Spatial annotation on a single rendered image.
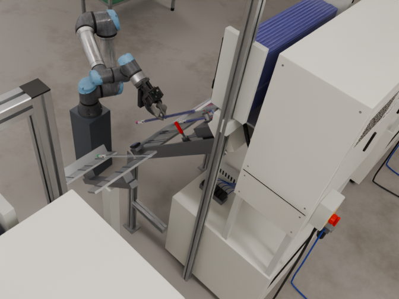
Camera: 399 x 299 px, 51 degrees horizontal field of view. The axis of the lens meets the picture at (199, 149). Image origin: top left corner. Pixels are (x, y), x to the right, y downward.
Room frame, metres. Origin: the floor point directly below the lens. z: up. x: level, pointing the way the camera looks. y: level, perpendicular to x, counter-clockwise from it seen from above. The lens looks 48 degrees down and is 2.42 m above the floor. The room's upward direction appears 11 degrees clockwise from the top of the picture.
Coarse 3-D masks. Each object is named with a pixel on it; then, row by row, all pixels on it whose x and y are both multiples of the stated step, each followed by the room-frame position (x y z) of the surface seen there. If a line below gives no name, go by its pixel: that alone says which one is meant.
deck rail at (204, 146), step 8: (168, 144) 1.33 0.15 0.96; (176, 144) 1.29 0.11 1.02; (184, 144) 1.26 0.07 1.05; (192, 144) 1.24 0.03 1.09; (200, 144) 1.21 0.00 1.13; (208, 144) 1.19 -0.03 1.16; (136, 152) 1.43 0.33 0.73; (144, 152) 1.40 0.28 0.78; (160, 152) 1.34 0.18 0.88; (168, 152) 1.31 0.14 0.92; (176, 152) 1.28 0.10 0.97; (184, 152) 1.26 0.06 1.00; (192, 152) 1.23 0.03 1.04; (200, 152) 1.21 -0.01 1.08; (208, 152) 1.19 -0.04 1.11
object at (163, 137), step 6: (216, 108) 1.78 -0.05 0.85; (192, 114) 1.79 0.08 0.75; (198, 114) 1.74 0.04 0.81; (174, 126) 1.67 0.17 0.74; (180, 126) 1.62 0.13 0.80; (186, 126) 1.58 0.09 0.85; (168, 132) 1.58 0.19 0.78; (174, 132) 1.54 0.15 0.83; (156, 138) 1.55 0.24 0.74; (162, 138) 1.51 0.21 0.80; (168, 138) 1.47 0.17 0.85; (150, 144) 1.47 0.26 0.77; (156, 144) 1.44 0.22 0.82; (162, 144) 1.42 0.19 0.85
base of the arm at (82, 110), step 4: (80, 104) 1.82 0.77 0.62; (84, 104) 1.80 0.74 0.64; (92, 104) 1.81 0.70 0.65; (96, 104) 1.84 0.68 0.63; (100, 104) 1.89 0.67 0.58; (80, 108) 1.81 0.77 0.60; (84, 108) 1.80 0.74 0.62; (88, 108) 1.80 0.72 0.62; (92, 108) 1.81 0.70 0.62; (96, 108) 1.83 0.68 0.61; (100, 108) 1.86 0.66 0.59; (80, 112) 1.80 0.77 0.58; (84, 112) 1.79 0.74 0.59; (88, 112) 1.80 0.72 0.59; (92, 112) 1.80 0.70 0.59; (96, 112) 1.82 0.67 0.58; (100, 112) 1.84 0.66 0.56; (84, 116) 1.78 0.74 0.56; (88, 116) 1.78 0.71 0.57; (92, 116) 1.79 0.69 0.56; (96, 116) 1.81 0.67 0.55
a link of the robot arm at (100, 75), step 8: (80, 16) 1.91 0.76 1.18; (88, 16) 1.91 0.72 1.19; (80, 24) 1.85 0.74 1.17; (88, 24) 1.87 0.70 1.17; (80, 32) 1.82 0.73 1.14; (88, 32) 1.82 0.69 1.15; (80, 40) 1.79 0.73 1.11; (88, 40) 1.76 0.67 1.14; (88, 48) 1.72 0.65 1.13; (96, 48) 1.73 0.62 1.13; (88, 56) 1.67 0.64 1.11; (96, 56) 1.67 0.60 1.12; (96, 64) 1.62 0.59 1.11; (104, 64) 1.65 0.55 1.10; (96, 72) 1.57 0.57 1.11; (104, 72) 1.58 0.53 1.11; (112, 72) 1.60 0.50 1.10; (96, 80) 1.54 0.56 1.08; (104, 80) 1.56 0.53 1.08; (112, 80) 1.58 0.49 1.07
